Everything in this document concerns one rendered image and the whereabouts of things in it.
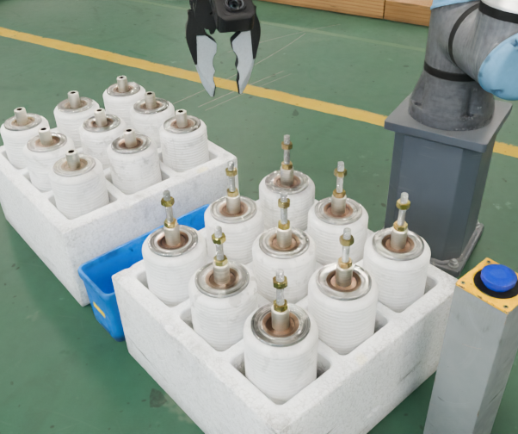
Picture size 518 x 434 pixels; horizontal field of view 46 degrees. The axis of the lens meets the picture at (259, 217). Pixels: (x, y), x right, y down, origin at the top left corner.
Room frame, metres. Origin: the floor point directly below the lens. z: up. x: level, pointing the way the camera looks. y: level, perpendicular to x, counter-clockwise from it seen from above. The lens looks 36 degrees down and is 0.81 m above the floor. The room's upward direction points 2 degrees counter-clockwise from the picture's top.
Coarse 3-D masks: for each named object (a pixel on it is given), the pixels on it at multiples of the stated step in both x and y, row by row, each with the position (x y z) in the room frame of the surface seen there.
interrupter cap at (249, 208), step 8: (224, 200) 0.82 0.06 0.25; (240, 200) 0.82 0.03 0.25; (248, 200) 0.82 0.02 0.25; (216, 208) 0.80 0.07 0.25; (224, 208) 0.80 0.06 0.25; (248, 208) 0.79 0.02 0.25; (256, 208) 0.79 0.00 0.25; (216, 216) 0.77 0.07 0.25; (224, 216) 0.77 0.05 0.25; (232, 216) 0.77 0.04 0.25; (240, 216) 0.77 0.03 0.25; (248, 216) 0.77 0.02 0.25
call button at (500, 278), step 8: (488, 264) 0.55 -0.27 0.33; (496, 264) 0.55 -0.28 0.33; (488, 272) 0.53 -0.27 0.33; (496, 272) 0.53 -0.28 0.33; (504, 272) 0.53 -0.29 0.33; (512, 272) 0.53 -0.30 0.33; (488, 280) 0.52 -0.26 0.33; (496, 280) 0.52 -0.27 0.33; (504, 280) 0.52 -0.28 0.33; (512, 280) 0.52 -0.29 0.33; (496, 288) 0.51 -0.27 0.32; (504, 288) 0.51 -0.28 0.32
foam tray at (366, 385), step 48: (144, 288) 0.69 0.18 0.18; (432, 288) 0.67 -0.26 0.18; (144, 336) 0.67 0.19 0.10; (192, 336) 0.59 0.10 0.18; (384, 336) 0.58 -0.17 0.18; (432, 336) 0.64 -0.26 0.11; (192, 384) 0.57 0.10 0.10; (240, 384) 0.50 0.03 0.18; (336, 384) 0.50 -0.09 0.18; (384, 384) 0.57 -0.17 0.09; (240, 432) 0.49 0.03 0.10; (288, 432) 0.44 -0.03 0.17; (336, 432) 0.50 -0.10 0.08
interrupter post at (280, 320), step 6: (288, 306) 0.54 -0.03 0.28; (276, 312) 0.53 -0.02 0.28; (288, 312) 0.53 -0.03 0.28; (276, 318) 0.53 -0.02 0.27; (282, 318) 0.53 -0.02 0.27; (288, 318) 0.53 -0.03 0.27; (276, 324) 0.53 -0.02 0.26; (282, 324) 0.53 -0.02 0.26; (288, 324) 0.53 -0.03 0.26; (276, 330) 0.53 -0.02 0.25; (282, 330) 0.53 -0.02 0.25
